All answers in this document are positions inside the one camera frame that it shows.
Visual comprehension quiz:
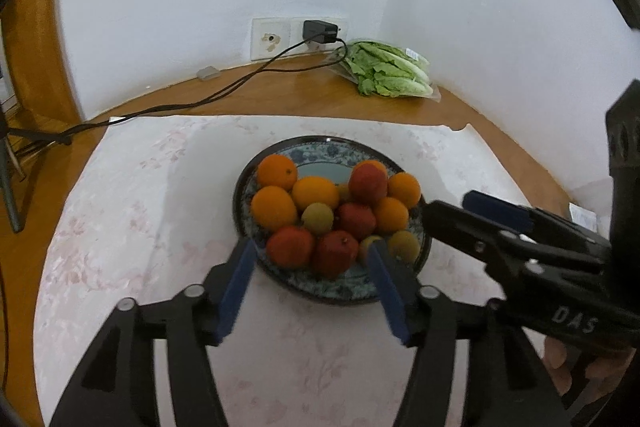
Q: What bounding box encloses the small black tripod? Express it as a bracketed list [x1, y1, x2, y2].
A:
[0, 107, 26, 233]

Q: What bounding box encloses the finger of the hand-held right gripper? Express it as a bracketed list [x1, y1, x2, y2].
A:
[424, 200, 546, 294]
[461, 189, 612, 249]

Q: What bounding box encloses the black power adapter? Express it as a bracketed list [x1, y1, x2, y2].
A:
[303, 20, 340, 44]

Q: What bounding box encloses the bagged romaine lettuce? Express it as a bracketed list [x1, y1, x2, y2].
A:
[340, 41, 441, 102]

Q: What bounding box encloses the white floral tablecloth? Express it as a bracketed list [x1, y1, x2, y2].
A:
[34, 114, 596, 427]

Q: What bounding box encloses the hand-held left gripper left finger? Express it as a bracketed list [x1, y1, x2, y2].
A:
[50, 238, 257, 427]

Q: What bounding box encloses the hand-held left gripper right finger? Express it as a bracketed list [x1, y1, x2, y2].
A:
[364, 239, 573, 427]

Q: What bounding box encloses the blue patterned ceramic plate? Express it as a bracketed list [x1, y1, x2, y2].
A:
[232, 135, 433, 306]

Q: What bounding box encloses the printed paper sheet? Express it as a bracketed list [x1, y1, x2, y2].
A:
[569, 203, 597, 230]

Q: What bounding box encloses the red apple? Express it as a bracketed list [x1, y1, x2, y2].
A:
[312, 231, 360, 279]
[266, 226, 316, 270]
[348, 163, 389, 206]
[334, 203, 377, 243]

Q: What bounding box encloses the black power cable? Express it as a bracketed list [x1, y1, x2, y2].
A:
[0, 38, 348, 148]

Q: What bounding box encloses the person's right hand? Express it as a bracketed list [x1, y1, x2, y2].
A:
[542, 336, 633, 398]

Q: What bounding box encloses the white wall socket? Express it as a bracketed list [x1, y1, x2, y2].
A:
[292, 18, 351, 54]
[251, 18, 294, 62]

